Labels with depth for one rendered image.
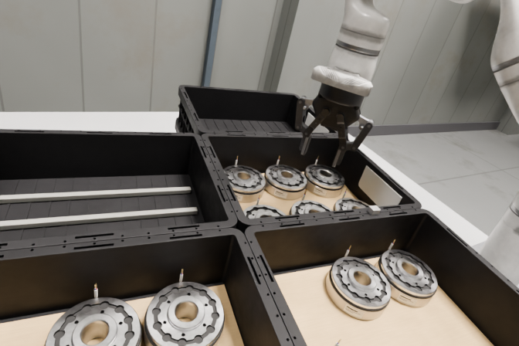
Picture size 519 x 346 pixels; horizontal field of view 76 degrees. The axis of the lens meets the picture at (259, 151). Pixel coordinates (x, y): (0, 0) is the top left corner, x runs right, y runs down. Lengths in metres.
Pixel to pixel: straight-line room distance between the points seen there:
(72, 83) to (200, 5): 0.90
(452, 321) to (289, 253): 0.30
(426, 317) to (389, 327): 0.08
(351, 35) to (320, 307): 0.42
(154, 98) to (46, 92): 0.61
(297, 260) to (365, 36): 0.38
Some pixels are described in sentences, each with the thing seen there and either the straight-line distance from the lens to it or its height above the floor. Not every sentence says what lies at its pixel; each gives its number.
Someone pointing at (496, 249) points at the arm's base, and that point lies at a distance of 0.90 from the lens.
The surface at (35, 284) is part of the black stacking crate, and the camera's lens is 0.52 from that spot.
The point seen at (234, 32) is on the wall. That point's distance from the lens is 2.39.
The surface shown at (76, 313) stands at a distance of 0.51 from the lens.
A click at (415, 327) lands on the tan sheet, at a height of 0.83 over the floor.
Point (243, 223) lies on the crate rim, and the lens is 0.53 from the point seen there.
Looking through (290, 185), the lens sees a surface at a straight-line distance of 0.77.
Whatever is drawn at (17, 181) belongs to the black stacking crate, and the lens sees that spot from 0.78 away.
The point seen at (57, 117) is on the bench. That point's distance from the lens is 1.31.
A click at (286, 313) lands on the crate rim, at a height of 0.93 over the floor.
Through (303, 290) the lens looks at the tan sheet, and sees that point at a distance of 0.60.
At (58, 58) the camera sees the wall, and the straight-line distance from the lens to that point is 2.23.
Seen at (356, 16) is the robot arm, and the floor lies 1.24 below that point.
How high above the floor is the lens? 1.27
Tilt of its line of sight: 28 degrees down
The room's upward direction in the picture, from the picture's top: 14 degrees clockwise
